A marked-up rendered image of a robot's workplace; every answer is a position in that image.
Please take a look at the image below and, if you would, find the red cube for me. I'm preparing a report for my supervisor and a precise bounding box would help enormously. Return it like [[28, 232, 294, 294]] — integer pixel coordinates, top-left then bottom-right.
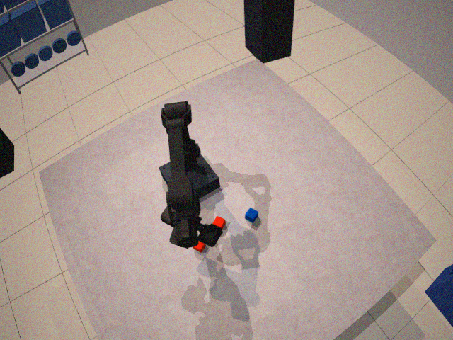
[[193, 242, 206, 253], [212, 216, 226, 229]]

